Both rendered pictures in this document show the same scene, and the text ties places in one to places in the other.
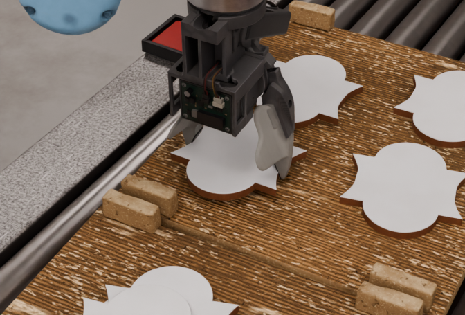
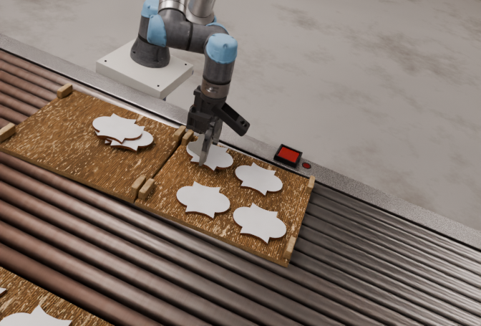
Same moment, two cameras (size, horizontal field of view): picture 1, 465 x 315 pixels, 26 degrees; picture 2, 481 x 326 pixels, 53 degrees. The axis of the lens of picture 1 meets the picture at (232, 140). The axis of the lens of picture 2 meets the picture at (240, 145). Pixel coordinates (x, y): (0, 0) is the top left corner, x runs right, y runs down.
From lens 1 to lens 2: 1.20 m
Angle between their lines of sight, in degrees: 55
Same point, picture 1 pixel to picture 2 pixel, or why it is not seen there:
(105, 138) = (225, 137)
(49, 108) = not seen: hidden behind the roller
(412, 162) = (217, 202)
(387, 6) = (341, 220)
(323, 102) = (250, 182)
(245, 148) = (211, 155)
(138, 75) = (264, 145)
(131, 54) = not seen: hidden behind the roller
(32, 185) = not seen: hidden behind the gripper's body
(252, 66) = (203, 116)
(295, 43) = (293, 182)
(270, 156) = (193, 148)
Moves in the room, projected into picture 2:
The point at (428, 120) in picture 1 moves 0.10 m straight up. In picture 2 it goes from (245, 211) to (255, 183)
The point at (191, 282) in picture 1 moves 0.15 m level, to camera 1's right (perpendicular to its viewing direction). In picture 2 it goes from (145, 141) to (147, 176)
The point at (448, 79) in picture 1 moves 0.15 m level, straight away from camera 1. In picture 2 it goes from (277, 221) to (332, 234)
